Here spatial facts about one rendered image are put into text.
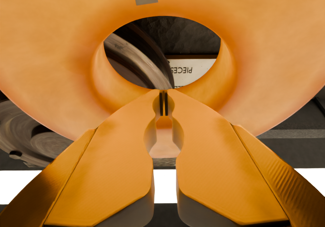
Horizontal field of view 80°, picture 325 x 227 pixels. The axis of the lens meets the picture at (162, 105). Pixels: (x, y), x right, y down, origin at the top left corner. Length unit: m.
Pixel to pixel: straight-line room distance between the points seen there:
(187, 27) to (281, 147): 8.73
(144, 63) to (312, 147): 9.54
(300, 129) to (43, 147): 6.07
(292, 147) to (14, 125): 9.19
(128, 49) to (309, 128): 6.18
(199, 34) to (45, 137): 0.40
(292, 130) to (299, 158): 3.15
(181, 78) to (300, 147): 9.05
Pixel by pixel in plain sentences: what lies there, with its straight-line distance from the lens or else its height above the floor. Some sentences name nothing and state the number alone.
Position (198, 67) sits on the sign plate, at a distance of 0.54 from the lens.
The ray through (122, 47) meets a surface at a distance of 0.35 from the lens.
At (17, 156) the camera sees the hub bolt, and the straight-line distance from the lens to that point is 0.53.
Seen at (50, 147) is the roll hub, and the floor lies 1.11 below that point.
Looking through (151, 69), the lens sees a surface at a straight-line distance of 0.37.
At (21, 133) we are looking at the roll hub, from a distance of 0.48.
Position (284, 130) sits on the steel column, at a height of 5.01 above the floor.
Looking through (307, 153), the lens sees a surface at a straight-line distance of 9.47.
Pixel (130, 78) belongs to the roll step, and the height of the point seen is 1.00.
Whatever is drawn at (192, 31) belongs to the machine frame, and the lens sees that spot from 0.51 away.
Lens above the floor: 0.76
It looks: 48 degrees up
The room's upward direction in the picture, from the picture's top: 180 degrees clockwise
